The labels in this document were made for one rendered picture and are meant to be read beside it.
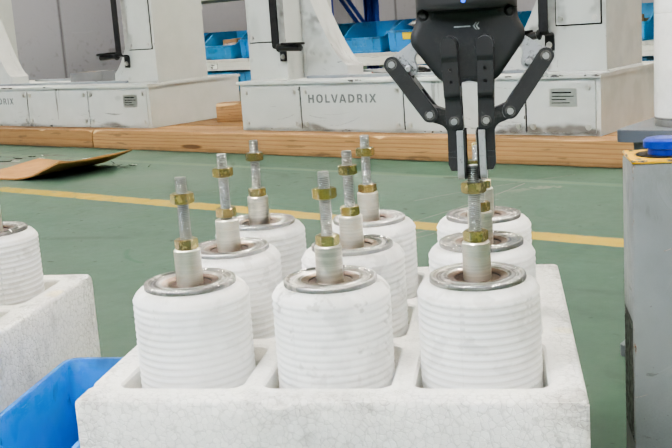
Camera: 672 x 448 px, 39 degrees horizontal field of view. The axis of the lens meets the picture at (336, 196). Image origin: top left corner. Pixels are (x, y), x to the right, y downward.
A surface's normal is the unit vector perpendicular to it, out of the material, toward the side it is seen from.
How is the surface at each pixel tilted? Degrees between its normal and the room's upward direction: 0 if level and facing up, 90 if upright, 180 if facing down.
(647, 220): 90
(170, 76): 90
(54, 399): 88
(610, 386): 0
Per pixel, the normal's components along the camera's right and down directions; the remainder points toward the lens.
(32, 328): 0.98, -0.04
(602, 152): -0.61, 0.18
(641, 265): -0.17, 0.18
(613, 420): -0.07, -0.98
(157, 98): 0.79, 0.05
